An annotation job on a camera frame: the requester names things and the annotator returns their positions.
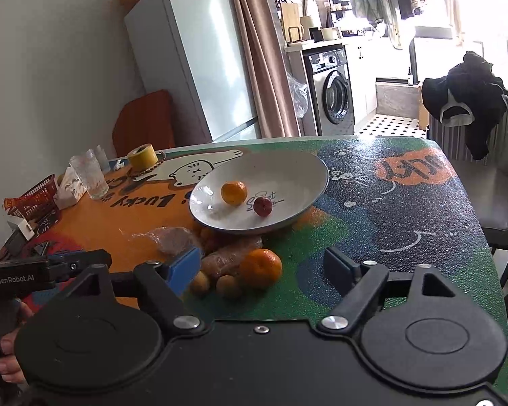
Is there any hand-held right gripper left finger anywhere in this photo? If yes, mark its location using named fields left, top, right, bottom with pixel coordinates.
left=69, top=246, right=207, bottom=342

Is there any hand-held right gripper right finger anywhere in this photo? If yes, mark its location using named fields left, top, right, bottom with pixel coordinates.
left=317, top=245, right=463, bottom=334

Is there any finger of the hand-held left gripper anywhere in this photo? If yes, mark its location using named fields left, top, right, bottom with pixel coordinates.
left=46, top=249, right=112, bottom=283

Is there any small yellow-brown fruit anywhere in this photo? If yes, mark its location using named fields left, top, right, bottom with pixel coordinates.
left=190, top=271, right=211, bottom=297
left=216, top=275, right=243, bottom=300

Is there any large orange mandarin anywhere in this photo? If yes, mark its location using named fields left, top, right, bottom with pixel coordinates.
left=239, top=248, right=283, bottom=290

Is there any small orange mandarin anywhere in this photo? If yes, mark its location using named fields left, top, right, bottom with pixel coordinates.
left=220, top=180, right=248, bottom=206

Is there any red round fruit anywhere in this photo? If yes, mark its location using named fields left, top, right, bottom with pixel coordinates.
left=253, top=197, right=274, bottom=217

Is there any white ceramic plate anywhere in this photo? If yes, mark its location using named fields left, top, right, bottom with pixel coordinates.
left=189, top=151, right=330, bottom=236

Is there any person's left hand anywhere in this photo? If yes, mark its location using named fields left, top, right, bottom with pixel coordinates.
left=0, top=298, right=35, bottom=386

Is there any small white box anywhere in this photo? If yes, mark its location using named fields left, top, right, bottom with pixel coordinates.
left=6, top=219, right=37, bottom=240

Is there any patterned tissue pack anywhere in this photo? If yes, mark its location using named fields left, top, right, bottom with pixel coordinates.
left=53, top=166, right=88, bottom=211

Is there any red plastic basket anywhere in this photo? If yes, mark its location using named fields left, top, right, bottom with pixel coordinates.
left=3, top=174, right=59, bottom=217

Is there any clear drinking glass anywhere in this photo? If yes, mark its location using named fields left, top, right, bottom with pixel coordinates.
left=94, top=145, right=109, bottom=174
left=69, top=152, right=110, bottom=200

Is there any yellow tape roll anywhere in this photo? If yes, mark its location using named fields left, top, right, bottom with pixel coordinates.
left=126, top=143, right=158, bottom=171

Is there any orange folded chair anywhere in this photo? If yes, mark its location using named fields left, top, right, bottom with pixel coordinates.
left=112, top=90, right=177, bottom=158

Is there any grey upholstered chair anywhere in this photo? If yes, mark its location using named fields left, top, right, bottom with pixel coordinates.
left=449, top=93, right=508, bottom=251

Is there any striped chair back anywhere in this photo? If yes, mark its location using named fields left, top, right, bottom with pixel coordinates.
left=427, top=109, right=508, bottom=165

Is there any silver washing machine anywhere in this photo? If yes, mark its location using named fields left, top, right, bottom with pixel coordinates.
left=302, top=48, right=357, bottom=137

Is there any crumpled clear plastic bag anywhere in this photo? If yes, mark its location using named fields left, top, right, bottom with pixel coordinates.
left=285, top=71, right=310, bottom=120

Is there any cardboard box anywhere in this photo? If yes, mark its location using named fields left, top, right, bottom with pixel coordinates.
left=417, top=84, right=431, bottom=131

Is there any white kitchen cabinet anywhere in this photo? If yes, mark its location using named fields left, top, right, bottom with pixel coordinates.
left=343, top=38, right=380, bottom=116

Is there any pink-brown curtain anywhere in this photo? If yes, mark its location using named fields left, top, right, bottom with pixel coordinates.
left=224, top=0, right=302, bottom=138

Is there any white refrigerator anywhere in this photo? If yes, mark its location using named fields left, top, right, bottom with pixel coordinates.
left=124, top=0, right=262, bottom=143

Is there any wooden cutting board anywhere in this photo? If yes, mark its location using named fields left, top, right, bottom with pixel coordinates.
left=280, top=2, right=302, bottom=44

